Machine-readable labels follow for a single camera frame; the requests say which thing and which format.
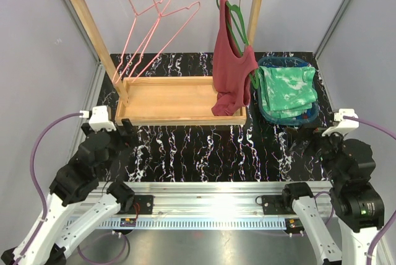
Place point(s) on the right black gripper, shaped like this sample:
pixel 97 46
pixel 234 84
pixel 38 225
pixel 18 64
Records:
pixel 309 132

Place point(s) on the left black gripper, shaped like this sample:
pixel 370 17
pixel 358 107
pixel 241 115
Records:
pixel 123 139

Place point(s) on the blue patterned trousers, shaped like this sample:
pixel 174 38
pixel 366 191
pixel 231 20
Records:
pixel 304 117

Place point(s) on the green white patterned trousers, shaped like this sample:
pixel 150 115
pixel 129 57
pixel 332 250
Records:
pixel 287 91

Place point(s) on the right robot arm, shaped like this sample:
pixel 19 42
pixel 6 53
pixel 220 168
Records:
pixel 348 164

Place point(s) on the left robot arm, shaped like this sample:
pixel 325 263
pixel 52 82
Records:
pixel 50 241

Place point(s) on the green velvet hanger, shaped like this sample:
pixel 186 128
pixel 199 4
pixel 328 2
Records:
pixel 238 31

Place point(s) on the wooden clothes rack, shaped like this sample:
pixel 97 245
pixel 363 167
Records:
pixel 162 101

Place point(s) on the maroon tank top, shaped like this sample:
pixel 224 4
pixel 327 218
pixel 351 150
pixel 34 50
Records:
pixel 231 69

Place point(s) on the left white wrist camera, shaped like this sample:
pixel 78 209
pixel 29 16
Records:
pixel 99 118

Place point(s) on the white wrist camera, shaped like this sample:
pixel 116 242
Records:
pixel 99 118
pixel 343 122

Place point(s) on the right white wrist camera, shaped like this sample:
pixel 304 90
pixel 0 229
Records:
pixel 343 122

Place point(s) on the aluminium mounting rail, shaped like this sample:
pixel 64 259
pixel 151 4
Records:
pixel 190 206

